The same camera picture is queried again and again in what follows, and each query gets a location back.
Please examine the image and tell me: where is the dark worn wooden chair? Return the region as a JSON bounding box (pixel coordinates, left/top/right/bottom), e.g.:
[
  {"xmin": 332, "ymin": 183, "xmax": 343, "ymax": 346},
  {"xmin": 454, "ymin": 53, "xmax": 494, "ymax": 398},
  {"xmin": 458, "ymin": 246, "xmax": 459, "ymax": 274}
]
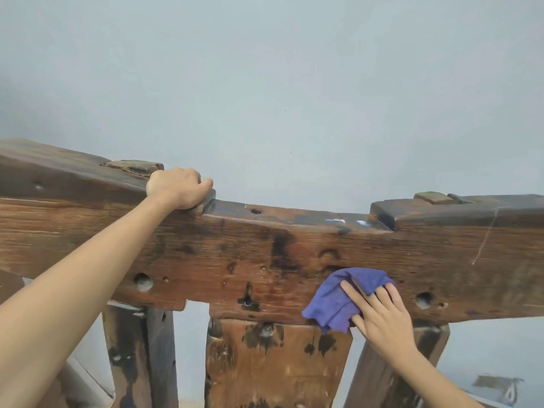
[{"xmin": 0, "ymin": 138, "xmax": 544, "ymax": 408}]

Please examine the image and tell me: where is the person's right hand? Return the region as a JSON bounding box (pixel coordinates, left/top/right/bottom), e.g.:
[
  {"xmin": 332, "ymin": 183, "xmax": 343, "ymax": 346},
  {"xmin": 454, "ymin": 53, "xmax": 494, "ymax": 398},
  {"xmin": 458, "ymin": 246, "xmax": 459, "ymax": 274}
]
[{"xmin": 340, "ymin": 279, "xmax": 420, "ymax": 365}]

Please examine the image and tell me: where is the purple cleaning cloth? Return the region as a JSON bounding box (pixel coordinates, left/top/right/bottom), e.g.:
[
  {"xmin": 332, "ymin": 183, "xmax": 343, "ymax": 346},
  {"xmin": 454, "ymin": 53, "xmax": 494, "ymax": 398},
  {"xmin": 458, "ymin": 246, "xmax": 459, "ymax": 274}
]
[{"xmin": 302, "ymin": 267, "xmax": 398, "ymax": 334}]

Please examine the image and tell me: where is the person's left forearm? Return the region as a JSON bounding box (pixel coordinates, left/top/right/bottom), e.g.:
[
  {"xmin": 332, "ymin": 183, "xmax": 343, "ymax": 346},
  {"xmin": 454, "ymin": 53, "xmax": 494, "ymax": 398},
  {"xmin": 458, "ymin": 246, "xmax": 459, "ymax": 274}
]
[{"xmin": 0, "ymin": 194, "xmax": 176, "ymax": 408}]

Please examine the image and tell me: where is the person's right forearm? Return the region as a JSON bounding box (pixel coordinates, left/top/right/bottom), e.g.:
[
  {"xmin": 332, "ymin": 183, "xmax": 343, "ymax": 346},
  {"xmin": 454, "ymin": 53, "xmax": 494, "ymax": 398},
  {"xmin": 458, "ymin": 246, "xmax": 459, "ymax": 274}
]
[{"xmin": 396, "ymin": 347, "xmax": 486, "ymax": 408}]

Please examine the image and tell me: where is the person's left hand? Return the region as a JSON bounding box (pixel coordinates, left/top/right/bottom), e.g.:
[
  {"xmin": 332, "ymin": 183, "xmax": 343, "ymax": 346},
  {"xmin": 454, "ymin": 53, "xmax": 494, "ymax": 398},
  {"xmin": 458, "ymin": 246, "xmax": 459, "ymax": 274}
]
[{"xmin": 146, "ymin": 167, "xmax": 215, "ymax": 215}]

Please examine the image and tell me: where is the white baseboard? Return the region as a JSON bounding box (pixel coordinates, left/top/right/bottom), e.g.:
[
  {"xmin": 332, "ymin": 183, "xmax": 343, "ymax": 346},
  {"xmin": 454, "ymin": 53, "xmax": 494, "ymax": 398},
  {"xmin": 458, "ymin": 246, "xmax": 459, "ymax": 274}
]
[{"xmin": 64, "ymin": 356, "xmax": 116, "ymax": 408}]

